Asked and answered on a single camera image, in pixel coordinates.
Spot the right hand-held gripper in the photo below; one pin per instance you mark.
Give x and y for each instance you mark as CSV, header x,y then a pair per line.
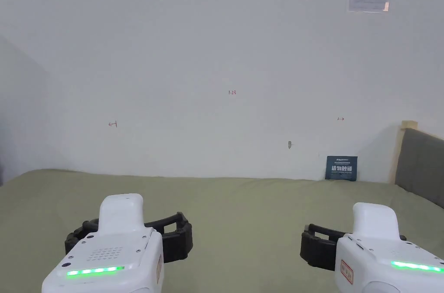
x,y
374,258

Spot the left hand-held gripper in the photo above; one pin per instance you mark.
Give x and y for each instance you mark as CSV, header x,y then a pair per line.
x,y
111,255

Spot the bed with pale green sheet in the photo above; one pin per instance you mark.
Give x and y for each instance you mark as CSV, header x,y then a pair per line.
x,y
242,209

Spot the dark blue wall sign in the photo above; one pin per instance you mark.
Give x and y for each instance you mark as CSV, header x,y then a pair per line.
x,y
341,169

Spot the grey padded headboard, wooden frame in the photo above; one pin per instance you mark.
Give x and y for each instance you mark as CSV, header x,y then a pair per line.
x,y
423,164

